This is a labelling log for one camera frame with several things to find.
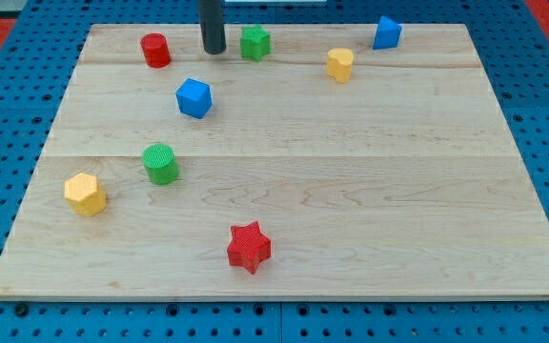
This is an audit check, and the blue triangle block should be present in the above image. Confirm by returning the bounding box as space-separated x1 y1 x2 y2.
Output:
373 16 403 50

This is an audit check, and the red cylinder block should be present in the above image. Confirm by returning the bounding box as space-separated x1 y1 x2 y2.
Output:
140 32 172 69

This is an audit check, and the red star block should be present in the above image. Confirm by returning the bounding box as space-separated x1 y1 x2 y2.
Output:
227 221 272 274

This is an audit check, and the blue cube block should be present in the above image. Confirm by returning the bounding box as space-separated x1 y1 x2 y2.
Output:
175 78 213 119

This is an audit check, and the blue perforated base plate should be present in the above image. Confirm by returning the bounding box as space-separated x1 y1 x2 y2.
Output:
0 0 549 342

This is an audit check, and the green star block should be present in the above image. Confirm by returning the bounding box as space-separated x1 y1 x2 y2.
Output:
240 24 271 62

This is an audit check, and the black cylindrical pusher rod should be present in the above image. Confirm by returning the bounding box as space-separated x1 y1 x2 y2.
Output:
197 0 227 54

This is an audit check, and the yellow hexagon block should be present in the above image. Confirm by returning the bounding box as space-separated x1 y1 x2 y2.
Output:
64 172 107 216

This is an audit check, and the yellow heart block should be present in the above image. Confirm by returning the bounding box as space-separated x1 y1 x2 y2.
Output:
326 48 355 84

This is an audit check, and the wooden board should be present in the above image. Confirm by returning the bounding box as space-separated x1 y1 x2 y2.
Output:
0 24 549 302

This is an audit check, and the green cylinder block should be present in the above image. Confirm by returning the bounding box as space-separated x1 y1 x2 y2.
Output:
142 144 179 185

